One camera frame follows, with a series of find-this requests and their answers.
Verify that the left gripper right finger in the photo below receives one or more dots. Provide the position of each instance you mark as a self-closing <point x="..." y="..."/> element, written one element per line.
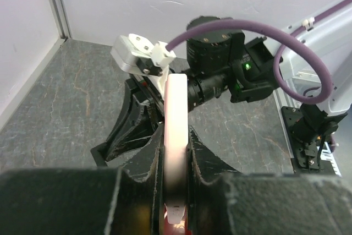
<point x="223" y="200"/>

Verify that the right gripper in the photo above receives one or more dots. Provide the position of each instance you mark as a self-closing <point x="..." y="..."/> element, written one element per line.
<point x="142" y="110"/>

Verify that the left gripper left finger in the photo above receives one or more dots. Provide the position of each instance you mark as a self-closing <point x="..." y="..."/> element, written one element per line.
<point x="102" y="200"/>

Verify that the pink smartphone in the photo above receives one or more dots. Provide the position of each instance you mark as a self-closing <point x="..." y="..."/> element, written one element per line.
<point x="175" y="146"/>

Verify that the black phone stand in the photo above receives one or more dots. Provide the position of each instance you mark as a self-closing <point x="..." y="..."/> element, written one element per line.
<point x="98" y="153"/>

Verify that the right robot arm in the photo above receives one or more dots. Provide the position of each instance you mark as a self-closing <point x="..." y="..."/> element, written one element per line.
<point x="250" y="60"/>

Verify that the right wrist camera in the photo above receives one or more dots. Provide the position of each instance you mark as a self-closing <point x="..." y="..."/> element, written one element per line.
<point x="135" y="54"/>

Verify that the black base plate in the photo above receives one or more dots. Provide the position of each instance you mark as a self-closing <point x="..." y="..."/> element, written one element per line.
<point x="304" y="158"/>

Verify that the cable duct rail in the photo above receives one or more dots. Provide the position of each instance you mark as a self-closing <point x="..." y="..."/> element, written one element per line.
<point x="332" y="160"/>

